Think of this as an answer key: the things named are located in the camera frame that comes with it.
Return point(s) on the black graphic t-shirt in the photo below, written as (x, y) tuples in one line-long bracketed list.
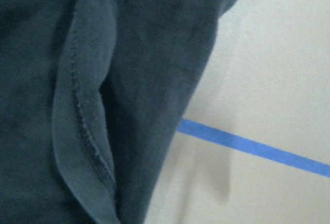
[(92, 92)]

